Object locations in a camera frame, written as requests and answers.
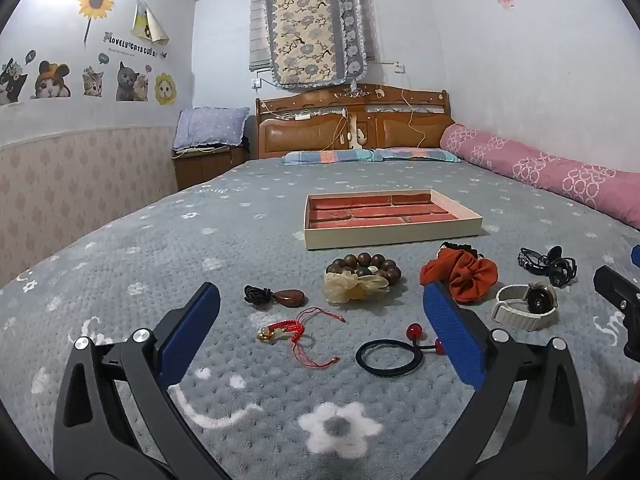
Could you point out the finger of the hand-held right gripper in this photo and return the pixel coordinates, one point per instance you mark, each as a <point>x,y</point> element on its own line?
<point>612,285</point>
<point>636,255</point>

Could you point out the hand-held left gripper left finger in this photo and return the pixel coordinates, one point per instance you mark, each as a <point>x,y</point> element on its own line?
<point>192,330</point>

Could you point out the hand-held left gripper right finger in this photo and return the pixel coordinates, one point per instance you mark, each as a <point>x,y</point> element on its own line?
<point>452,330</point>

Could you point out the black claw hair clip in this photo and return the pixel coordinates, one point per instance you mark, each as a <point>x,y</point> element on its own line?
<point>557,272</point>

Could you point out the orange scrunchie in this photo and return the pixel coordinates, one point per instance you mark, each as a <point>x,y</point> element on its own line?
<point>470,275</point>

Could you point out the black scrunchie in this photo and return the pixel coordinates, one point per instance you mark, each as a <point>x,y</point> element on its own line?
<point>457,246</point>

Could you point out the brown pendant with black knot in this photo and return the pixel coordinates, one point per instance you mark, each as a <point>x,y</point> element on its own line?
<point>287,298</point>

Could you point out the beige tray with red lining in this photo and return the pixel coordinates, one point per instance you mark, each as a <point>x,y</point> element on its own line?
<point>390,237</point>

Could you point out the cream scrunchie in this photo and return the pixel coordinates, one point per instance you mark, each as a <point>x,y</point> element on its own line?
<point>345,287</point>

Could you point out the grey flower bed blanket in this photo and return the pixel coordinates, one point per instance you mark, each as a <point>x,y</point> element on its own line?
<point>200,260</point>

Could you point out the pink patterned bolster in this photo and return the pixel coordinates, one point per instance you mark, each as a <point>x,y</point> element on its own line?
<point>540,170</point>

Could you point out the wooden nightstand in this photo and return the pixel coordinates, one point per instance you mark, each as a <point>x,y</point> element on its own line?
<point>205,167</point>

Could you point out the purple dotted pillow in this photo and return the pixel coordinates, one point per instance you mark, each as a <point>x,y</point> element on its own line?
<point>210,127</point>

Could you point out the cartoon headboard sticker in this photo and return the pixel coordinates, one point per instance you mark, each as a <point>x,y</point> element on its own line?
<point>359,137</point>

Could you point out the wooden headboard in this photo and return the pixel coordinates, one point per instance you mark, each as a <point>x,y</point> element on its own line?
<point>300,135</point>

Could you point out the yellow flower cat sticker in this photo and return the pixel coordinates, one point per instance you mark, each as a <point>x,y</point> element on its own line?
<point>166,89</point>

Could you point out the black white cat sticker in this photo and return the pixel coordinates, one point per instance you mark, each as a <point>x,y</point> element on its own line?
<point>12,85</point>

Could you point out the floral hanging quilt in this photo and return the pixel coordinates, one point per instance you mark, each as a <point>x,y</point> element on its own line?
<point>305,30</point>

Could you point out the grey cat wall sticker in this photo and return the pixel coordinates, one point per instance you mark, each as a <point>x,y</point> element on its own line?
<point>127,80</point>

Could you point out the tabby kitten wall sticker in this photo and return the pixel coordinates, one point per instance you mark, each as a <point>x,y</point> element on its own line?
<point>93,84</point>

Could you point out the hat cat wall sticker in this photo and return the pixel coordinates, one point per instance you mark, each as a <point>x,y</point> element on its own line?
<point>50,82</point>

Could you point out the lettering wall sticker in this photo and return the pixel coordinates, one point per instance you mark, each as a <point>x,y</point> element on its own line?
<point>132,45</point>

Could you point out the peeling yellow wall poster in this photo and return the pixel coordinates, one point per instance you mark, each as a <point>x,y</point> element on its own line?
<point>145,25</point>

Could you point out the sunflower wall sticker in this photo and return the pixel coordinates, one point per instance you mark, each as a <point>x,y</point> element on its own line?
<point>96,2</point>

